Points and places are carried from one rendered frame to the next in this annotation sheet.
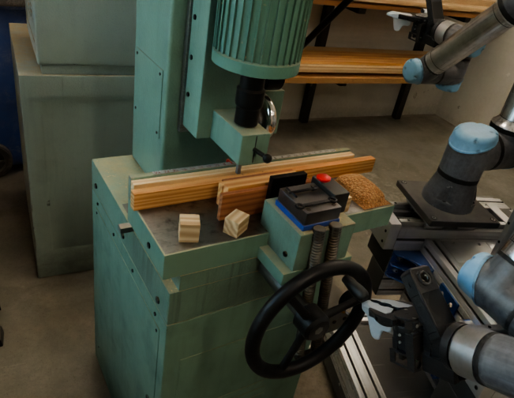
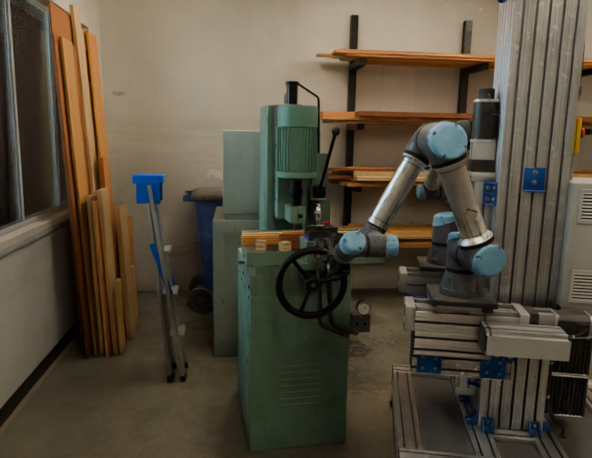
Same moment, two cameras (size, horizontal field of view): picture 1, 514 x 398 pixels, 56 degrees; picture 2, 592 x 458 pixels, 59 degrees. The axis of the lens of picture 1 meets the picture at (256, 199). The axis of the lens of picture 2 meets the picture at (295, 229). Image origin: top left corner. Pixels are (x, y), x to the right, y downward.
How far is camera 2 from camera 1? 1.46 m
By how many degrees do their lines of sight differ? 31
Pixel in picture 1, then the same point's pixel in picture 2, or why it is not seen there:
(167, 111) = (266, 210)
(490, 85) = not seen: outside the picture
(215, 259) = (273, 261)
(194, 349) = (267, 319)
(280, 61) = (300, 171)
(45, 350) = (208, 386)
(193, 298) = (263, 283)
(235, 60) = (282, 172)
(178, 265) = (254, 259)
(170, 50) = (266, 180)
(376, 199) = not seen: hidden behind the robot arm
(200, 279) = (265, 271)
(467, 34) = not seen: hidden behind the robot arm
